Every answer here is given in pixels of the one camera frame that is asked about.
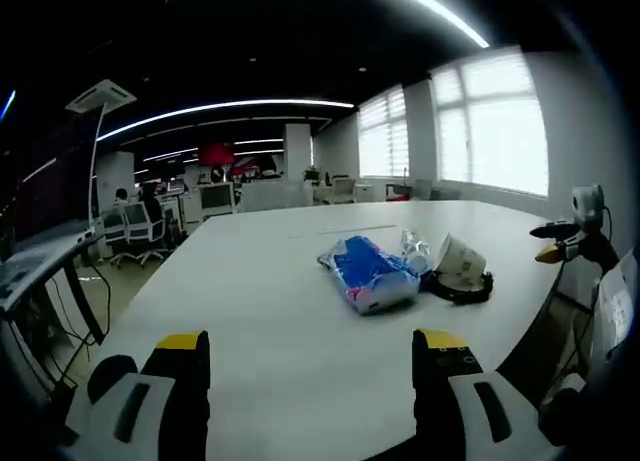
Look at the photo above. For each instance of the ceiling air conditioner unit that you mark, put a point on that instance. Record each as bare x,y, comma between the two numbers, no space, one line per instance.
102,96

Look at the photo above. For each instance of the white mesh office chair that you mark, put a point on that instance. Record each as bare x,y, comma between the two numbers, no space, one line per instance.
114,228
217,199
140,226

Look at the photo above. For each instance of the person's right hand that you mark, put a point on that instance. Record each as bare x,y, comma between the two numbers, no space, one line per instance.
600,253

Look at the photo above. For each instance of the white table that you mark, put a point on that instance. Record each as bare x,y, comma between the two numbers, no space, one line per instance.
275,291

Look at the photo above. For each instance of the thin white pole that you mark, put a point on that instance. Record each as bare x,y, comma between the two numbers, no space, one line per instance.
93,171

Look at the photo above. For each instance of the long ceiling light strip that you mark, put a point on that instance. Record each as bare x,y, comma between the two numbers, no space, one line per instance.
450,16
225,107

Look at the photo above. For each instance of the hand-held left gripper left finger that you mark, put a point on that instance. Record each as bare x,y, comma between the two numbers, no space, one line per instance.
150,411

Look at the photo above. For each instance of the white chest-worn device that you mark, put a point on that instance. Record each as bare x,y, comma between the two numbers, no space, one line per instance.
617,301

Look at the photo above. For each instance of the red wall screen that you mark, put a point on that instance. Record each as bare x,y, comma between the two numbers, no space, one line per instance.
216,153

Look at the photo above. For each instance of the red bag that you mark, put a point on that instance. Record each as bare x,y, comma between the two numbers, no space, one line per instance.
398,198

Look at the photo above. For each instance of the black laptop stand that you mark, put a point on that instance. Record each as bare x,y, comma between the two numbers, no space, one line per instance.
85,301

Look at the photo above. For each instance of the beige office chair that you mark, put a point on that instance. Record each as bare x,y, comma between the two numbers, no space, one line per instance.
343,188

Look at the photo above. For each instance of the large bright window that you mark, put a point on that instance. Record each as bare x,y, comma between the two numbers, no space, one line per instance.
495,131

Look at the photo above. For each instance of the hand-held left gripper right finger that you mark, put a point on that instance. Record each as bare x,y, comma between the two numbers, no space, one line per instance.
450,406

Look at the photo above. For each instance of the clear plastic water bottle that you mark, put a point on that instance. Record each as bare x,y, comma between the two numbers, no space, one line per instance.
413,241

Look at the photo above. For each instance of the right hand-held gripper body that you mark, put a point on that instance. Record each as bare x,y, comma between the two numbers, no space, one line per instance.
587,206

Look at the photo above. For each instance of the open laptop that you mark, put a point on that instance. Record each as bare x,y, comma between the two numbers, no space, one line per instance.
45,261

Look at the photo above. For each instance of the white paper cup green print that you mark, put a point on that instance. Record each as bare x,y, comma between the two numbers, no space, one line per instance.
462,261

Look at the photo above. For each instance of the blue tissue packet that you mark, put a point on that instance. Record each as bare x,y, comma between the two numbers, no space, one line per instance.
357,256

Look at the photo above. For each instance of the window with blinds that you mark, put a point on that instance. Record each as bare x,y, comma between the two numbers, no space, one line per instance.
382,136

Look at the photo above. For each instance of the potted green plant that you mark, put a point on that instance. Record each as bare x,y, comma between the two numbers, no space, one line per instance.
311,173

